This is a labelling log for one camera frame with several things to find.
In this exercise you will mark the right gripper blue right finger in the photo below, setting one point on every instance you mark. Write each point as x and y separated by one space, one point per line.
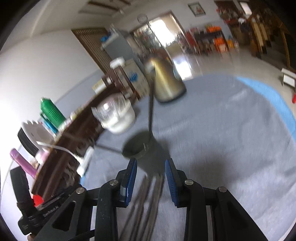
176 182

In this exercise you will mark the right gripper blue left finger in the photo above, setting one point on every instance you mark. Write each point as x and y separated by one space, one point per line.
126 179

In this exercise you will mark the grey metal utensil cup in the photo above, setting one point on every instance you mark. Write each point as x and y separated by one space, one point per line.
149 152

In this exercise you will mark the white power strip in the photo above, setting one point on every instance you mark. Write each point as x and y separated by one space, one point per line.
84 161

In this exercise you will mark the dark carved wooden sideboard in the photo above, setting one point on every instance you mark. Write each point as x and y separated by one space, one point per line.
59 169

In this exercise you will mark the white plastic bowl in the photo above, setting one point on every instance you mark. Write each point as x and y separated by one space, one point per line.
120 122

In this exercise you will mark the purple thermos bottle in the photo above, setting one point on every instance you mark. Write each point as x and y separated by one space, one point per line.
21 161

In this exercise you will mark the grey table cloth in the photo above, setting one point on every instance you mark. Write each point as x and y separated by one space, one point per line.
223 133

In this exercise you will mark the white space heater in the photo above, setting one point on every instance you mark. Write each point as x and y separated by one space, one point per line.
32 132

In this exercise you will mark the brass electric kettle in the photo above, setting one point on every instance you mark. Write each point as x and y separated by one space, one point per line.
166 84

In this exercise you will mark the green thermos flask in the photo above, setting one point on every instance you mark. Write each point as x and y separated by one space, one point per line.
51 112

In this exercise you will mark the white chest freezer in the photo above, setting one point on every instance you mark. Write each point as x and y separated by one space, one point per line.
128 78

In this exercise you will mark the white rice cooker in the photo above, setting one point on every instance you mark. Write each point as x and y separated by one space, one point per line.
117 62

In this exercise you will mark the blue table cloth underneath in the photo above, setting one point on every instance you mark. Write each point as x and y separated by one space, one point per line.
275 99

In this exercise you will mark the grey refrigerator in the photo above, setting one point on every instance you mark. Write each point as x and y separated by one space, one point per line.
121 43

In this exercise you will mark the red plastic child chair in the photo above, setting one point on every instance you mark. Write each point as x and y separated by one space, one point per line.
294 98

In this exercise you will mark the dark dining table far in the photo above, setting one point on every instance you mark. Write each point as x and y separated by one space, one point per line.
210 39

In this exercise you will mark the small white stool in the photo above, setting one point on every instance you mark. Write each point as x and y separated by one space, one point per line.
288 77

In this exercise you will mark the framed flower picture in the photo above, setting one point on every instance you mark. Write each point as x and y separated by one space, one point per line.
196 9

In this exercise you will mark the round wall clock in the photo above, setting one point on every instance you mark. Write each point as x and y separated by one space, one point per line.
142 18

